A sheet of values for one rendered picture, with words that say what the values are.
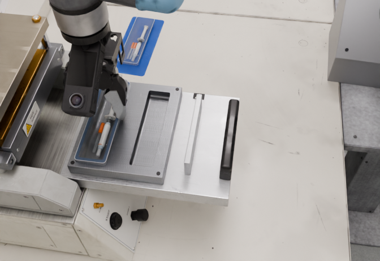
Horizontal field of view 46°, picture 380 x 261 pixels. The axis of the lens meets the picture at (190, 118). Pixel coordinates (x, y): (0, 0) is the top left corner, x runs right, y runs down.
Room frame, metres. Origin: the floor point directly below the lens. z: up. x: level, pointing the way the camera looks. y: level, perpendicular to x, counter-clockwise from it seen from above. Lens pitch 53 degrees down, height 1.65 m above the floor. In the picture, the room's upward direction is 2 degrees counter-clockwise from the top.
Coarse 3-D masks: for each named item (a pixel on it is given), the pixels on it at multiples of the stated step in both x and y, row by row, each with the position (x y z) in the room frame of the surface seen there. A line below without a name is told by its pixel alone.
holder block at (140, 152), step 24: (144, 96) 0.54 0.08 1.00; (168, 96) 0.55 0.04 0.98; (120, 120) 0.49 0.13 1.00; (144, 120) 0.50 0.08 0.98; (168, 120) 0.49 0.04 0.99; (120, 144) 0.44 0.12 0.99; (144, 144) 0.45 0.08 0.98; (168, 144) 0.43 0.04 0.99; (72, 168) 0.40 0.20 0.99; (96, 168) 0.39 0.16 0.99; (120, 168) 0.39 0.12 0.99; (144, 168) 0.39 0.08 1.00
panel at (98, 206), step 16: (96, 192) 0.39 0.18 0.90; (112, 192) 0.41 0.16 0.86; (80, 208) 0.35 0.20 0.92; (96, 208) 0.37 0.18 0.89; (112, 208) 0.39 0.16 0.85; (128, 208) 0.41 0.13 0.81; (144, 208) 0.43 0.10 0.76; (96, 224) 0.34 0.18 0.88; (128, 224) 0.38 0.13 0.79; (128, 240) 0.35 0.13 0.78
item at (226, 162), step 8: (232, 104) 0.51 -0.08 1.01; (232, 112) 0.49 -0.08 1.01; (232, 120) 0.47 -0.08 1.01; (232, 128) 0.45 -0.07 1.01; (224, 136) 0.44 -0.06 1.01; (232, 136) 0.44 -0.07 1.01; (224, 144) 0.42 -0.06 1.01; (232, 144) 0.42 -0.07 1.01; (224, 152) 0.40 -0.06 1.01; (232, 152) 0.41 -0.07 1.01; (224, 160) 0.39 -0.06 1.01; (232, 160) 0.39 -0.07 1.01; (224, 168) 0.38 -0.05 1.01; (224, 176) 0.38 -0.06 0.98
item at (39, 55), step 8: (40, 56) 0.59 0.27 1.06; (32, 64) 0.58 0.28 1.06; (40, 64) 0.58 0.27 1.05; (32, 72) 0.55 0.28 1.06; (24, 80) 0.54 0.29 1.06; (32, 80) 0.54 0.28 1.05; (24, 88) 0.52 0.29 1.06; (16, 96) 0.50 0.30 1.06; (24, 96) 0.50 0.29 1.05; (16, 104) 0.48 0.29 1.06; (8, 112) 0.47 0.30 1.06; (16, 112) 0.47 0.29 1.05; (8, 120) 0.45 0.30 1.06; (0, 128) 0.43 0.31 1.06; (8, 128) 0.44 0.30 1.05; (0, 136) 0.42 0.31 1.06; (0, 144) 0.41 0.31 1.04
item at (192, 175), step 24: (192, 96) 0.56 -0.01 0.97; (216, 96) 0.56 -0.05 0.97; (192, 120) 0.47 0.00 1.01; (216, 120) 0.50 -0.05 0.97; (72, 144) 0.46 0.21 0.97; (192, 144) 0.42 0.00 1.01; (216, 144) 0.45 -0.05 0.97; (168, 168) 0.40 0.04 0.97; (192, 168) 0.40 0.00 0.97; (216, 168) 0.40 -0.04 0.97; (144, 192) 0.36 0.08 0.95; (168, 192) 0.36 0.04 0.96; (192, 192) 0.35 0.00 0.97; (216, 192) 0.35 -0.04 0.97
